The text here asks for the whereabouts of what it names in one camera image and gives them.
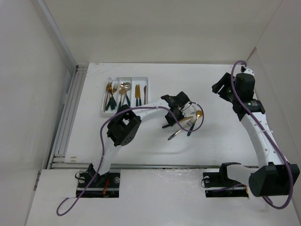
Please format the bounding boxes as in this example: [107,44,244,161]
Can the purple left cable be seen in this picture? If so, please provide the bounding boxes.
[57,102,205,216]

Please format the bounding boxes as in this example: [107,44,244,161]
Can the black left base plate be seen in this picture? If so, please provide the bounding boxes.
[75,171,120,198]

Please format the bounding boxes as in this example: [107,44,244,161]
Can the copper fork in tray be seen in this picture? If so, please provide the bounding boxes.
[106,81,112,98]

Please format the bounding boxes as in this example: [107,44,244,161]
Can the white cutlery tray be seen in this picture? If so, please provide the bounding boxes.
[102,77,149,116]

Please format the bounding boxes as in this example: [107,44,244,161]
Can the purple cable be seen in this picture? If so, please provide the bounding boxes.
[57,102,205,216]
[230,60,294,210]

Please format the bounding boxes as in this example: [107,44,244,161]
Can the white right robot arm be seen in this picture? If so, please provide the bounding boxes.
[212,69,300,197]

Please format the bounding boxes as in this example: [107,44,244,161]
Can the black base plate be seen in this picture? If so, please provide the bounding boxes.
[75,171,120,198]
[201,170,249,198]

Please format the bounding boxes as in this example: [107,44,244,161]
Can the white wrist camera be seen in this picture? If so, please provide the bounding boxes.
[240,66,254,76]
[181,103,197,117]

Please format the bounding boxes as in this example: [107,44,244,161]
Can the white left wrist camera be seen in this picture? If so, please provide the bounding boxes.
[181,103,197,117]

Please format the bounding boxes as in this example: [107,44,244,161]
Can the silver fork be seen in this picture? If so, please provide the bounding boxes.
[168,118,195,141]

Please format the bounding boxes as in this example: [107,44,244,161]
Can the copper knife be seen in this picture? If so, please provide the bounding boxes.
[143,86,148,105]

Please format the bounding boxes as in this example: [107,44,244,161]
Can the gold fork in tray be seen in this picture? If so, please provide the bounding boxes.
[105,81,115,111]

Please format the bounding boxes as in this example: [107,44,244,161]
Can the aluminium rail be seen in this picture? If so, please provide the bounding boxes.
[46,65,88,169]

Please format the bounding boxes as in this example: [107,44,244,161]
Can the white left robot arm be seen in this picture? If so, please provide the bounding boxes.
[87,91,190,187]

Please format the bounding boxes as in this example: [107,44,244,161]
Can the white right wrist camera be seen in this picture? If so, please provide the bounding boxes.
[240,66,254,76]

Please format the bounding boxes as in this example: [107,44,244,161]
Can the silver spoon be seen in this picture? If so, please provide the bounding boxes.
[119,82,131,94]

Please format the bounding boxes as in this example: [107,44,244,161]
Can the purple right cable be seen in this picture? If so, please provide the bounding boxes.
[230,60,294,210]

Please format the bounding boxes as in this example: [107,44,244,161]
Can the gold spoon green handle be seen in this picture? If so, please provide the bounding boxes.
[187,110,203,137]
[122,92,130,106]
[118,89,126,108]

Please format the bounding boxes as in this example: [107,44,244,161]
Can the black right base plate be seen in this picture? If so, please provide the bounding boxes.
[201,170,249,198]

